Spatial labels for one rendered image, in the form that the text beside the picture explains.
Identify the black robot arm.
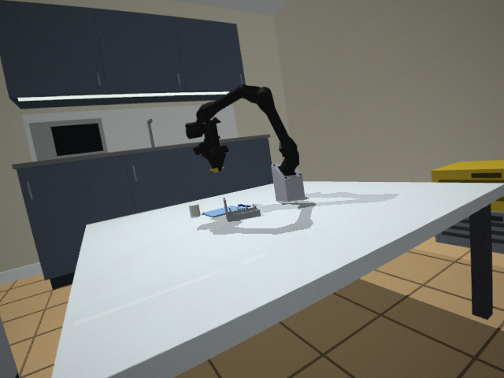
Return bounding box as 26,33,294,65
185,84,299,176

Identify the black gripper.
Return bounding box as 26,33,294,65
202,134,228,172

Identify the grey dish rack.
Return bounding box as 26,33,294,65
223,198,261,222

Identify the light blue flat mat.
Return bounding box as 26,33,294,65
202,206,245,218

